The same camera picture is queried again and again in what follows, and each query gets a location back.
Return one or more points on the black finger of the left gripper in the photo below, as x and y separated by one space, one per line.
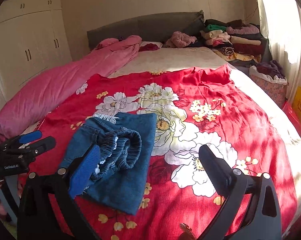
41 146

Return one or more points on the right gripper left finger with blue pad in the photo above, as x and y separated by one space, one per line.
69 183

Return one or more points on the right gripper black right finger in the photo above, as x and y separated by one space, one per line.
229 183

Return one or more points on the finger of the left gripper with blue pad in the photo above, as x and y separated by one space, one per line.
29 137

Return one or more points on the blue denim pants lace trim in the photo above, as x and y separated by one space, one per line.
126 142

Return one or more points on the pink velvet quilt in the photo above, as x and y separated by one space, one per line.
49 89

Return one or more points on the red floral bed cover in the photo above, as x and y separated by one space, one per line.
193 107

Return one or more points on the cream wardrobe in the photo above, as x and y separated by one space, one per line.
32 40

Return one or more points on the floral fabric laundry basket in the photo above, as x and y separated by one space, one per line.
271 79

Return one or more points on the pile of folded clothes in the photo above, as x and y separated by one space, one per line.
240 44

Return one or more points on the beige bed sheet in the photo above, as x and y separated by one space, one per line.
171 59

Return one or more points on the dark red pillow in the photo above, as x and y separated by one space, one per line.
149 46

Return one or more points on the pink crumpled garment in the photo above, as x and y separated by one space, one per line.
180 40

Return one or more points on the cream curtain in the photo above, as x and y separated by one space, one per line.
280 23

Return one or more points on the grey padded headboard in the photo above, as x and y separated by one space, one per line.
153 27

